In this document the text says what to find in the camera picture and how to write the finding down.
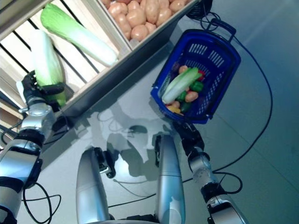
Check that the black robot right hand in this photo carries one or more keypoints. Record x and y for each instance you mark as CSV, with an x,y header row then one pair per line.
x,y
191,140

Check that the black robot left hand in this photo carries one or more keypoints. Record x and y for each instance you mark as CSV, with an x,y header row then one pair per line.
x,y
30,89

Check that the green white napa cabbage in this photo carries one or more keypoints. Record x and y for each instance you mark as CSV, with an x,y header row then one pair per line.
x,y
77,35
46,63
180,84

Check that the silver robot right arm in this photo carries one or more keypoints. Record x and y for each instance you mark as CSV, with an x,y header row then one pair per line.
x,y
203,168

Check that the blue plastic shopping basket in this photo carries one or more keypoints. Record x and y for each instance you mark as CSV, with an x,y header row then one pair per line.
x,y
222,77

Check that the green bell pepper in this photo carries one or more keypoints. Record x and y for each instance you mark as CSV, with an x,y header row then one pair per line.
x,y
181,95
185,107
196,86

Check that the yellow bell pepper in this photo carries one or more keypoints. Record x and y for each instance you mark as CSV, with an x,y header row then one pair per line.
x,y
174,109

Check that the brown potato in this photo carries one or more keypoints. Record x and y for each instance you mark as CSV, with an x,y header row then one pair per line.
x,y
139,32
136,17
182,69
175,103
153,11
122,23
191,96

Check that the silver robot right leg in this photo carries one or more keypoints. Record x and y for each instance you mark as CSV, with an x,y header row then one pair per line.
x,y
169,175

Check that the red bell pepper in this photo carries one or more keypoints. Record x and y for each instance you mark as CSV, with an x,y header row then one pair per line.
x,y
202,75

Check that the light wooden slatted crate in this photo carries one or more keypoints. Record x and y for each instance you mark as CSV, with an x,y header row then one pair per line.
x,y
118,28
105,70

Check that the wooden vegetable display shelf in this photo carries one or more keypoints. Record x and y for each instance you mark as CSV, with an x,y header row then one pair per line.
x,y
116,77

